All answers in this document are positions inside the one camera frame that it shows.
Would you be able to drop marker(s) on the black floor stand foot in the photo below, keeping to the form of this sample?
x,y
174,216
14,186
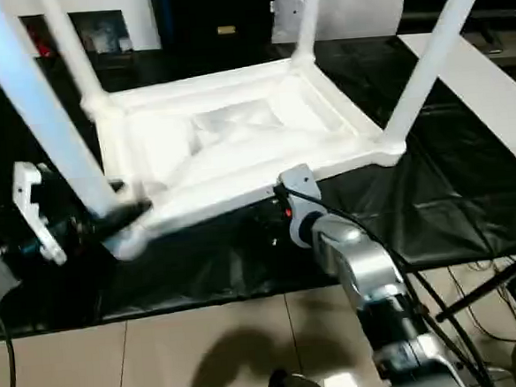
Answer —
x,y
490,288

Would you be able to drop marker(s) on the white flat board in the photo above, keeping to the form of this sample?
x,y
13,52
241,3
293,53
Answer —
x,y
499,97

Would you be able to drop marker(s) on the red packet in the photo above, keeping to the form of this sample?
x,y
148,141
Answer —
x,y
44,44

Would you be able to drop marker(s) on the dark low tv bench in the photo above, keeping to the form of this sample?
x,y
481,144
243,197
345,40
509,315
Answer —
x,y
504,41

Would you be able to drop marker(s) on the white plastic table leg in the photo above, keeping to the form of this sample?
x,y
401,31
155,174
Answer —
x,y
70,47
307,17
434,57
35,107

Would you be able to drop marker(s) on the small tan label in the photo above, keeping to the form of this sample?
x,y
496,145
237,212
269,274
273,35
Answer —
x,y
225,29

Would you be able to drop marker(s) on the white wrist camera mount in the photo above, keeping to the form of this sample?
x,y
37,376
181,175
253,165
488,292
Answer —
x,y
302,195
33,209

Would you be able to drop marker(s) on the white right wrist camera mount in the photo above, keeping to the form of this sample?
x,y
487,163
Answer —
x,y
302,195

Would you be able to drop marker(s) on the black work mat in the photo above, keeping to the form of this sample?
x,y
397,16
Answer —
x,y
440,198

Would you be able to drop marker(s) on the black television with red logo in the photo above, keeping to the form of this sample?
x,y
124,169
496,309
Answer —
x,y
493,11

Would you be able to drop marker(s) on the white sideboard cabinet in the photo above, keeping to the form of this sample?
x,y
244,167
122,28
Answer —
x,y
95,14

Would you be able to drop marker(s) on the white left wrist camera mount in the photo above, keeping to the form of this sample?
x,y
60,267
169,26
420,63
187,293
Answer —
x,y
33,209

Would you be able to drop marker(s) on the black sofa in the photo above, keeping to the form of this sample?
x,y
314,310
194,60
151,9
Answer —
x,y
210,19

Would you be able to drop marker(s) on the grey cushion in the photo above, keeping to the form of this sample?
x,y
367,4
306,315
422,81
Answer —
x,y
351,5

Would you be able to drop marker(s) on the white plastic table top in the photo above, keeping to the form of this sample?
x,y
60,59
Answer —
x,y
236,137

